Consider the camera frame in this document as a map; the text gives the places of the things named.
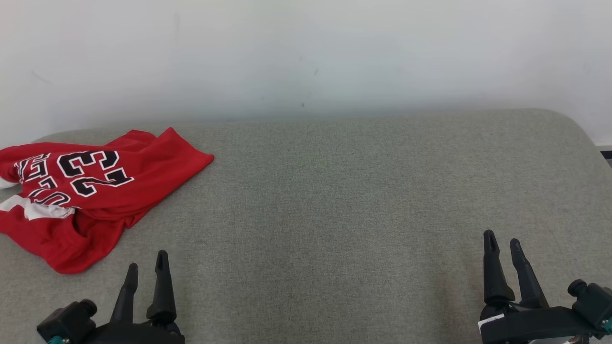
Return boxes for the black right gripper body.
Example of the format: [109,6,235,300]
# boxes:
[478,304,604,344]

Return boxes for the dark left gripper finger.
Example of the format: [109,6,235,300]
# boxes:
[147,250,177,322]
[111,263,139,323]

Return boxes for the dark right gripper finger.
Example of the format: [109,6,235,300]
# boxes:
[483,230,516,305]
[510,238,550,309]

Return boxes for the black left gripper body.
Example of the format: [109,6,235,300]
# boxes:
[84,320,185,344]

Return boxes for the red jersey with number 23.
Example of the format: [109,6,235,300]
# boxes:
[0,127,215,230]

